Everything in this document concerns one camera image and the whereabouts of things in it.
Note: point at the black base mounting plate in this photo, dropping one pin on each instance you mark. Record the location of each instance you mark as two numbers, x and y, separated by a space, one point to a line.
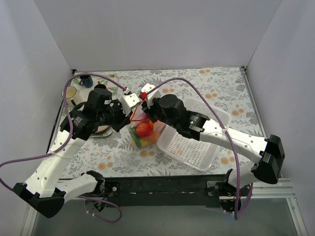
198 190

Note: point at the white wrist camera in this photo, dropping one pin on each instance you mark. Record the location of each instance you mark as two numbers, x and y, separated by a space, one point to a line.
149 92
129 101

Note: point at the dark blue mug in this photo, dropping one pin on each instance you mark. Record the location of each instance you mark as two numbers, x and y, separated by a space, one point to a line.
86 81

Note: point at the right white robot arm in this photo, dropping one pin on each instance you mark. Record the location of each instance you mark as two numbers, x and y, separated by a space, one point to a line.
193 136

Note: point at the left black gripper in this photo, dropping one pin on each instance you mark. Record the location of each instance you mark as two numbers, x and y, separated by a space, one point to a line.
120 118

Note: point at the leaf patterned serving tray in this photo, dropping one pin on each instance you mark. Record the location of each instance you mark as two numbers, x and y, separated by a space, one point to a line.
84 93

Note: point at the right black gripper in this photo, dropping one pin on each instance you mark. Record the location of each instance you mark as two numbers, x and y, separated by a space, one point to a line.
149 111

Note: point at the clear zip top bag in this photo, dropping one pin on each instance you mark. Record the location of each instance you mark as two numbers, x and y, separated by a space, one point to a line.
138 117

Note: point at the cream enamel mug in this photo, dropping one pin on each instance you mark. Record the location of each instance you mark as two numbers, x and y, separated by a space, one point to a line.
73 97

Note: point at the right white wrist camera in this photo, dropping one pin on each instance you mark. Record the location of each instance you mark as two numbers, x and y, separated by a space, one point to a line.
149 92

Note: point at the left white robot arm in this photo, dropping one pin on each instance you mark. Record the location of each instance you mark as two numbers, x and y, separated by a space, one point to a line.
42 190

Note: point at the floral patterned tablecloth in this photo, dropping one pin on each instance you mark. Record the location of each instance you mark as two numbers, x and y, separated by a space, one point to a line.
114 155

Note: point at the red rimmed plate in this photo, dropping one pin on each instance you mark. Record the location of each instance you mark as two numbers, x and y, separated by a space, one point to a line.
101 129

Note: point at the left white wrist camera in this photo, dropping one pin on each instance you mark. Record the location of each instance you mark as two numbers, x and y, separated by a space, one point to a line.
129 101

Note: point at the red fake apple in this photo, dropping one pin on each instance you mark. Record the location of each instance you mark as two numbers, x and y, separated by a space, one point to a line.
143 130

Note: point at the white perforated plastic basket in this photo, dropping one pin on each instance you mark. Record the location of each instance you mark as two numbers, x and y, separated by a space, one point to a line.
196 154

